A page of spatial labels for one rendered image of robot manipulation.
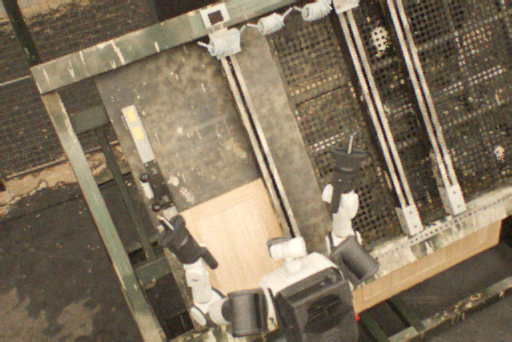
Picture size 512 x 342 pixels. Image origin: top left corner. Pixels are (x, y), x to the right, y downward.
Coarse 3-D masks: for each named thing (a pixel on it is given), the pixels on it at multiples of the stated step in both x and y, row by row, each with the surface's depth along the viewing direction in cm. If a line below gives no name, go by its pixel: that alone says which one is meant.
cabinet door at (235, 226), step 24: (240, 192) 284; (264, 192) 287; (192, 216) 278; (216, 216) 282; (240, 216) 285; (264, 216) 288; (216, 240) 283; (240, 240) 286; (264, 240) 289; (240, 264) 286; (264, 264) 290; (240, 288) 287
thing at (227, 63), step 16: (208, 16) 265; (224, 16) 266; (224, 32) 267; (240, 48) 269; (224, 64) 272; (224, 80) 278; (240, 80) 274; (240, 96) 278; (240, 112) 275; (256, 128) 278; (256, 144) 278; (256, 160) 282; (272, 160) 281; (272, 176) 284; (272, 192) 282; (272, 208) 288; (288, 208) 285; (288, 224) 289; (304, 256) 288
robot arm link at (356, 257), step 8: (352, 248) 244; (360, 248) 245; (344, 256) 245; (352, 256) 244; (360, 256) 244; (368, 256) 245; (352, 264) 245; (360, 264) 244; (368, 264) 244; (360, 272) 244
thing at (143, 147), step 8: (136, 112) 266; (128, 120) 266; (128, 128) 269; (144, 136) 268; (136, 144) 267; (144, 144) 268; (144, 152) 269; (152, 152) 269; (144, 160) 269; (144, 168) 272; (168, 208) 273; (168, 216) 273
